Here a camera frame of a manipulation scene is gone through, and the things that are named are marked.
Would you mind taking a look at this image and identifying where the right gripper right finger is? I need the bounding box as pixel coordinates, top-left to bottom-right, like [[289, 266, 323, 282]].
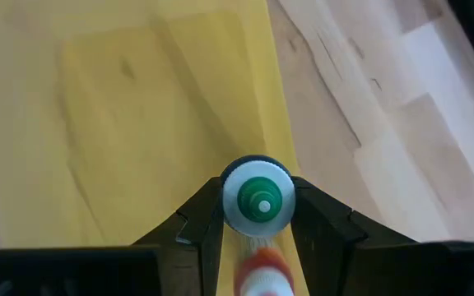
[[290, 176, 474, 296]]

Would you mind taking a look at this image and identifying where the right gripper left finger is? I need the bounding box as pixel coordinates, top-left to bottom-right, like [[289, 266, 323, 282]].
[[0, 177, 225, 296]]

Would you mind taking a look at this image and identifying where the large orange-capped food coloring bottle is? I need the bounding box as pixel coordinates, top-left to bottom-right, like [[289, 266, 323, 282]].
[[233, 236, 295, 296]]

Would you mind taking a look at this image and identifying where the large green food coloring bottle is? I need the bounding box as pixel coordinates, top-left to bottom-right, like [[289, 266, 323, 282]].
[[219, 154, 297, 239]]

